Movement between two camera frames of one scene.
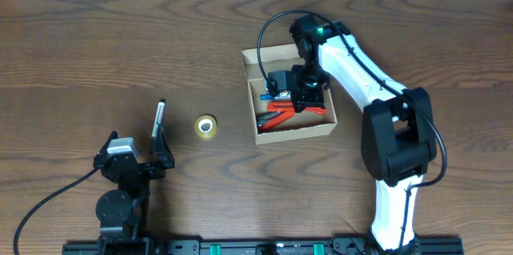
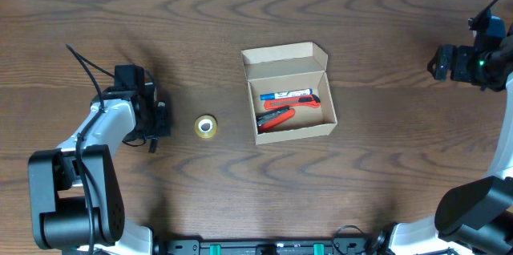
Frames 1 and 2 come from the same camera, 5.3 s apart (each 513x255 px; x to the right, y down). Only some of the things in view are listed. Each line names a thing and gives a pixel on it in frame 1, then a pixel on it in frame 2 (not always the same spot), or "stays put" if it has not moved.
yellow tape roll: x=205 y=126 stays put
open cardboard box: x=277 y=58 stays put
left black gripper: x=164 y=156 -> x=163 y=124
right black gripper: x=304 y=100 -> x=444 y=54
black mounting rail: x=337 y=246 stays put
